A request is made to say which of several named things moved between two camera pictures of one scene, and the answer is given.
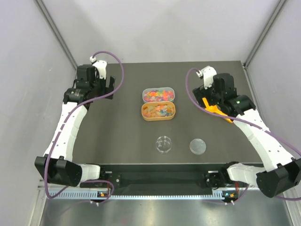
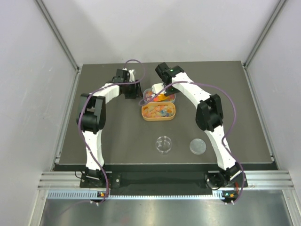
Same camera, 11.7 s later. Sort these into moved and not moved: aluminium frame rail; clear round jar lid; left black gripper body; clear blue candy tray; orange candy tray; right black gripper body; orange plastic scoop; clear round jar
Moved: orange plastic scoop; left black gripper body; right black gripper body
Not moved: clear round jar lid; clear round jar; aluminium frame rail; orange candy tray; clear blue candy tray
